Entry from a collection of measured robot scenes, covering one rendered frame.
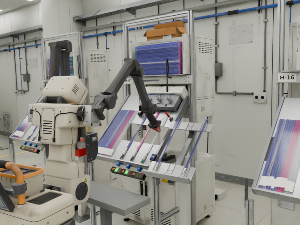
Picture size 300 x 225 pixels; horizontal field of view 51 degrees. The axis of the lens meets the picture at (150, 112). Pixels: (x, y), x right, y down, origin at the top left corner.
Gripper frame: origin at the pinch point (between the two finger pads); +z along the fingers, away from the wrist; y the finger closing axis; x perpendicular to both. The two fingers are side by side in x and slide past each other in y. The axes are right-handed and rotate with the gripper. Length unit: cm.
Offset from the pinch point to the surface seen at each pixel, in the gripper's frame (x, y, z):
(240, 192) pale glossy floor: -58, -1, 165
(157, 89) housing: -37.4, 18.3, -11.2
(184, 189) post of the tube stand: 34, -32, 21
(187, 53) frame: -57, -13, -32
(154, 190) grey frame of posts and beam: 41.5, -10.9, 18.5
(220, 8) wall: -214, 33, 7
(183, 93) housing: -35.7, -8.6, -8.3
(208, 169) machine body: -20, -9, 72
